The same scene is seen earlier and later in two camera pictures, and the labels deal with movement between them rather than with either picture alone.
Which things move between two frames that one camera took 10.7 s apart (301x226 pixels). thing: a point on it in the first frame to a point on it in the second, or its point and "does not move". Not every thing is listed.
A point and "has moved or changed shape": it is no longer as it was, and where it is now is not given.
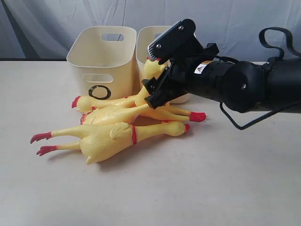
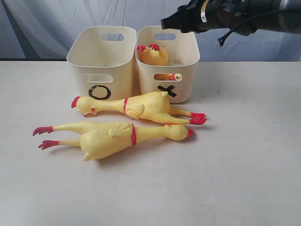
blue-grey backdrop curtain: (42, 30) does not move
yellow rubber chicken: (100, 141) has moved or changed shape
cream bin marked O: (102, 62) does not move
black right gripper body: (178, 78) to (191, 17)
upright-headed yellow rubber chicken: (152, 69) has moved or changed shape
